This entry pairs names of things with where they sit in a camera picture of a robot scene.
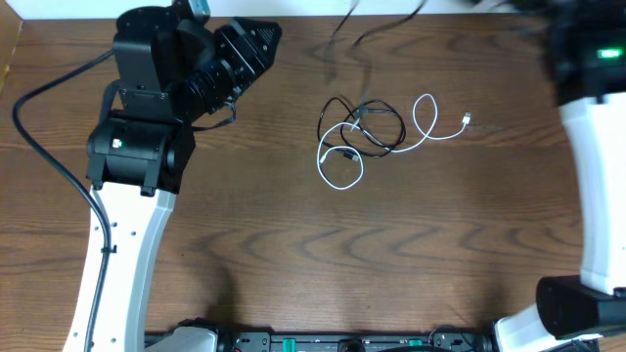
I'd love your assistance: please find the black USB cable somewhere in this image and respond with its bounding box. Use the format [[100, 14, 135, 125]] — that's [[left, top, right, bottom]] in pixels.
[[327, 0, 426, 50], [316, 96, 407, 163]]

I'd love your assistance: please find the white USB cable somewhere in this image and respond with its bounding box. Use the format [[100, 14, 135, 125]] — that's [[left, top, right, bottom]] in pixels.
[[316, 92, 473, 192]]

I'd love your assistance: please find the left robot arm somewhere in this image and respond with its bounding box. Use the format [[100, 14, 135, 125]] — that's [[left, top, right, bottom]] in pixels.
[[65, 1, 282, 351]]

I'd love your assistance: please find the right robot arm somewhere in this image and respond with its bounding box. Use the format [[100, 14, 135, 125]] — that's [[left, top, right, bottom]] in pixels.
[[491, 0, 625, 351]]

